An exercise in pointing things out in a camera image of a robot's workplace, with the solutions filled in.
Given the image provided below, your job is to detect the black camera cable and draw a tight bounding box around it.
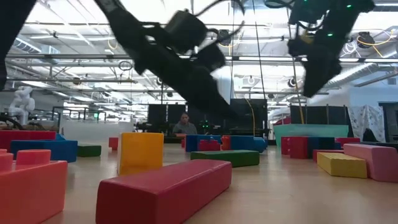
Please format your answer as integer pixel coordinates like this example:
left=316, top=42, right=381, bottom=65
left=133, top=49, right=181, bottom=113
left=194, top=0, right=246, bottom=43
left=263, top=0, right=299, bottom=10

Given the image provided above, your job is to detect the white humanoid robot figure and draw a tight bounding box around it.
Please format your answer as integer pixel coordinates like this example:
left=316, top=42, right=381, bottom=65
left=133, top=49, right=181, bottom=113
left=7, top=86, right=36, bottom=125

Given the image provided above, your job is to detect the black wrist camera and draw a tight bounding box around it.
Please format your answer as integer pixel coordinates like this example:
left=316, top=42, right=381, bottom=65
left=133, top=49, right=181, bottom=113
left=164, top=10, right=208, bottom=54
left=287, top=0, right=332, bottom=26

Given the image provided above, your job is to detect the grey beam with light strip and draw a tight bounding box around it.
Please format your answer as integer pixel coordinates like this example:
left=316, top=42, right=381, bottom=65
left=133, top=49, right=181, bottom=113
left=0, top=52, right=398, bottom=65

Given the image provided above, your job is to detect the person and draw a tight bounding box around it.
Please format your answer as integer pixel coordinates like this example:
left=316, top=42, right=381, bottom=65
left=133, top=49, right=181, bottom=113
left=172, top=112, right=198, bottom=135

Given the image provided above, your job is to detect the dark green long block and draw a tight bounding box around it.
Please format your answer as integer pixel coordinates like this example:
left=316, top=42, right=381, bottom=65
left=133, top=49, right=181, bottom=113
left=190, top=149, right=261, bottom=168
left=76, top=145, right=102, bottom=157

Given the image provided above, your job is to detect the black cabinet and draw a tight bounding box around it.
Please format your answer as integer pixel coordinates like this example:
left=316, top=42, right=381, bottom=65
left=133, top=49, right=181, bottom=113
left=378, top=101, right=398, bottom=143

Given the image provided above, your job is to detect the red one-stud block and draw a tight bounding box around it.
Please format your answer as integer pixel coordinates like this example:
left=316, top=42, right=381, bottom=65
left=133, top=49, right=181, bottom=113
left=0, top=129, right=57, bottom=152

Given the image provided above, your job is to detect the teal plastic bin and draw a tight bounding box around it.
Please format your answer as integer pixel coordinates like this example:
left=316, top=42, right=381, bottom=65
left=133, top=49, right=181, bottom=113
left=273, top=123, right=349, bottom=146

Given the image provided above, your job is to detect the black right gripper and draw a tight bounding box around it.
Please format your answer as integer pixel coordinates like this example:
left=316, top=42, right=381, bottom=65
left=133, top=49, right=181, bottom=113
left=287, top=18, right=358, bottom=99

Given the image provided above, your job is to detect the thin yellow cable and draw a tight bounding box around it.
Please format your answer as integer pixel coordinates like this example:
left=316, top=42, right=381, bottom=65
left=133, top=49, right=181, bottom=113
left=244, top=98, right=256, bottom=137

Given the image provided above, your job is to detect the white patterned cloth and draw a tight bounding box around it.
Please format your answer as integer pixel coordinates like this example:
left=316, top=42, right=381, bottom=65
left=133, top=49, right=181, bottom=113
left=347, top=105, right=386, bottom=143

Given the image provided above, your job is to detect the black background machine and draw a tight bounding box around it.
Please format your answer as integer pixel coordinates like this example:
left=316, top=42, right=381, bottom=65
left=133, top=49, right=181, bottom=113
left=0, top=112, right=24, bottom=131

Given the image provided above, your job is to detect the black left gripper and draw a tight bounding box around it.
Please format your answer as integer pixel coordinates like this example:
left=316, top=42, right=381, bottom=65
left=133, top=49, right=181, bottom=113
left=130, top=40, right=242, bottom=119

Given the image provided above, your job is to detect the yellow long block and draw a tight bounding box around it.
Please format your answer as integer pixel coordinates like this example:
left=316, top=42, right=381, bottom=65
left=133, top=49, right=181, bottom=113
left=317, top=151, right=368, bottom=179

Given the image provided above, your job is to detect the pink long block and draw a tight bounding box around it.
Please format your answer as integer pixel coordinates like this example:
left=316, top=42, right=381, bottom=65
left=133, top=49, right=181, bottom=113
left=343, top=143, right=398, bottom=183

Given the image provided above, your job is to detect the white pillar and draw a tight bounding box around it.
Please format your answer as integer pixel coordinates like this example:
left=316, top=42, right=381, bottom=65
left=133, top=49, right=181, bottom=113
left=211, top=66, right=233, bottom=105

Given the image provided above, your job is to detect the yellow hanging cable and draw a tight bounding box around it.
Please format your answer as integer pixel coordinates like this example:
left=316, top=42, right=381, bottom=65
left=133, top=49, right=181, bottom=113
left=285, top=9, right=305, bottom=125

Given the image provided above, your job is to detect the black partition screen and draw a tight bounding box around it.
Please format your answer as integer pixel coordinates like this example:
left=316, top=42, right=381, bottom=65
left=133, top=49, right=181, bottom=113
left=290, top=105, right=348, bottom=126
left=147, top=103, right=231, bottom=135

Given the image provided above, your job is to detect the red background object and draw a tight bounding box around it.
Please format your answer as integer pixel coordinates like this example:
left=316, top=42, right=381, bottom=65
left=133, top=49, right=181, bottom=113
left=273, top=116, right=292, bottom=126

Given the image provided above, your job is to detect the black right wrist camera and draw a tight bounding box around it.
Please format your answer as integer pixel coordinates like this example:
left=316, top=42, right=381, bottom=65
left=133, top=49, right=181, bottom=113
left=287, top=0, right=332, bottom=26

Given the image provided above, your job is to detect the tall black panel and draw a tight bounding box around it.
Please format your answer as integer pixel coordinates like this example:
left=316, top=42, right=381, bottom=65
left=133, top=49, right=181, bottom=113
left=229, top=98, right=269, bottom=138

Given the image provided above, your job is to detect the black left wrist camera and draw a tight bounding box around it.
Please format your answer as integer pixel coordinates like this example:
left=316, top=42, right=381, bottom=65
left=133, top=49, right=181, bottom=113
left=164, top=10, right=208, bottom=54

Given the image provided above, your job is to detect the black ceiling cable reel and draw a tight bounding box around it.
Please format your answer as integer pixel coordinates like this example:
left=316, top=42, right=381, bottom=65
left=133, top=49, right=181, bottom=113
left=216, top=29, right=233, bottom=47
left=357, top=30, right=376, bottom=49

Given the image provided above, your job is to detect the red long block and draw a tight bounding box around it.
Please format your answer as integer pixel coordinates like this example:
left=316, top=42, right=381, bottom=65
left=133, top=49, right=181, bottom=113
left=95, top=159, right=233, bottom=224

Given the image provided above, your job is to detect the thin black hanging cable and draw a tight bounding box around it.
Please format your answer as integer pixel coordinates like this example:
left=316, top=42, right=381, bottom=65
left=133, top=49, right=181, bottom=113
left=229, top=0, right=236, bottom=100

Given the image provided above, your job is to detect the yellow cable connector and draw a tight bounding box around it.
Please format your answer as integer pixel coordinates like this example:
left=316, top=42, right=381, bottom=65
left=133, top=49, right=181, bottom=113
left=300, top=33, right=315, bottom=45

